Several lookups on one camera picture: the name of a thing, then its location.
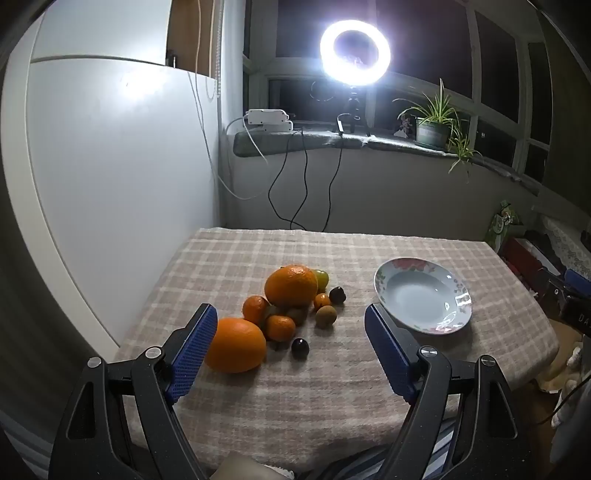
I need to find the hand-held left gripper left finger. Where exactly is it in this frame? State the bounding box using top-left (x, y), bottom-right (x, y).
top-left (48, 302), bottom-right (218, 480)

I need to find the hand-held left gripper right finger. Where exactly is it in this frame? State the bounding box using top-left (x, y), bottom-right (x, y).
top-left (364, 302), bottom-right (539, 480)

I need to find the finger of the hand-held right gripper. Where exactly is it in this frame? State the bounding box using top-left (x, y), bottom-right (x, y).
top-left (546, 272), bottom-right (583, 305)
top-left (564, 268), bottom-right (591, 292)

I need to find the large smooth orange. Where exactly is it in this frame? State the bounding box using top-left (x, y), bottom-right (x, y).
top-left (203, 318), bottom-right (267, 374)

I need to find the white floral plate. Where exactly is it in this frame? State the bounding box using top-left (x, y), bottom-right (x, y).
top-left (373, 257), bottom-right (475, 336)

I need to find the small tangerine with leaf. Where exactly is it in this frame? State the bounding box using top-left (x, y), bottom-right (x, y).
top-left (263, 314), bottom-right (297, 350)

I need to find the large bumpy orange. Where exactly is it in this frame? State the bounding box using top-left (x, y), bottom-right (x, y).
top-left (264, 264), bottom-right (319, 309)

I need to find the white lace cloth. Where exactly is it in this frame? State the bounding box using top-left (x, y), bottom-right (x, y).
top-left (540, 215), bottom-right (591, 273)

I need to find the red box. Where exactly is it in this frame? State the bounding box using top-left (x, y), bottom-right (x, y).
top-left (501, 235), bottom-right (561, 287)

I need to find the green printed bag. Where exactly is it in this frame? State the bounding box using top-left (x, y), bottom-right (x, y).
top-left (485, 199), bottom-right (525, 252)

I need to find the striped cloth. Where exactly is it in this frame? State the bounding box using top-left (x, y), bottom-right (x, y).
top-left (305, 418), bottom-right (462, 480)

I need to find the beige cushion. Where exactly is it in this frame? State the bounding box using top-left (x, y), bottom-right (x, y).
top-left (210, 451), bottom-right (296, 480)

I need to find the olive curtain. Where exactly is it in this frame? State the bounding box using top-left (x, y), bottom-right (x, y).
top-left (531, 0), bottom-right (591, 217)

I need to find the white refrigerator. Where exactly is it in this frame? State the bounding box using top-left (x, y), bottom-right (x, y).
top-left (0, 0), bottom-right (227, 356)

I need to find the potted spider plant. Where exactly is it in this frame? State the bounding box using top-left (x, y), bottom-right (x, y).
top-left (392, 78), bottom-right (483, 185)

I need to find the grey windowsill cover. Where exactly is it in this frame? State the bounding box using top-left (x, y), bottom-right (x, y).
top-left (232, 128), bottom-right (541, 195)

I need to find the white power strip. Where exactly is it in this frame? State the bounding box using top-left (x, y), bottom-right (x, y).
top-left (244, 109), bottom-right (295, 133)

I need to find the black tripod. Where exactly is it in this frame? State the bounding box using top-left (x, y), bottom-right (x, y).
top-left (339, 85), bottom-right (372, 137)

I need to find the brown wooden board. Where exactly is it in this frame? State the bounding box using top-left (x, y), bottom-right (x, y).
top-left (166, 0), bottom-right (218, 77)

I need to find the black cable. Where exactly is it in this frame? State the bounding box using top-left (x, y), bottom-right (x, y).
top-left (268, 129), bottom-right (305, 230)
top-left (290, 131), bottom-right (311, 230)
top-left (322, 131), bottom-right (345, 233)

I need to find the short white cable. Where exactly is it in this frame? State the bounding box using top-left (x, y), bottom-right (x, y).
top-left (245, 122), bottom-right (269, 163)

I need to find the long white cable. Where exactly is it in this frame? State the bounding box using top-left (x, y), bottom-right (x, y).
top-left (187, 0), bottom-right (252, 201)

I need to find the white window frame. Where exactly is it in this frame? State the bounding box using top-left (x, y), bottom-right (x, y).
top-left (245, 0), bottom-right (555, 181)

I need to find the ring light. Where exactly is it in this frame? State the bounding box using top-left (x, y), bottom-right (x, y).
top-left (320, 18), bottom-right (392, 86)

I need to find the white bead cord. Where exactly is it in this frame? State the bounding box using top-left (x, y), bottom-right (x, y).
top-left (213, 0), bottom-right (227, 100)

